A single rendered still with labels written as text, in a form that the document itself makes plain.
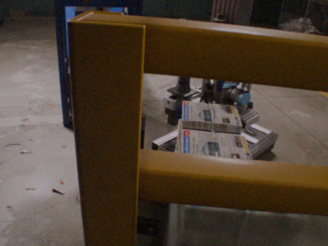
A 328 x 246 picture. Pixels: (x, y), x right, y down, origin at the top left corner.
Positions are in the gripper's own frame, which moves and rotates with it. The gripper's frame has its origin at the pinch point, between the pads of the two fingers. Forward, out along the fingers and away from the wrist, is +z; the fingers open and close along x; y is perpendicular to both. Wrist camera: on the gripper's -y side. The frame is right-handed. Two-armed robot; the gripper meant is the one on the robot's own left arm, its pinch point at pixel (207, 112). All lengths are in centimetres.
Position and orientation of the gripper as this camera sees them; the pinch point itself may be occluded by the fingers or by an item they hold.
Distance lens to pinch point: 215.9
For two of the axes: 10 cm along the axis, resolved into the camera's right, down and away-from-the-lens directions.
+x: -9.9, -1.0, 0.3
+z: -1.0, 9.9, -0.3
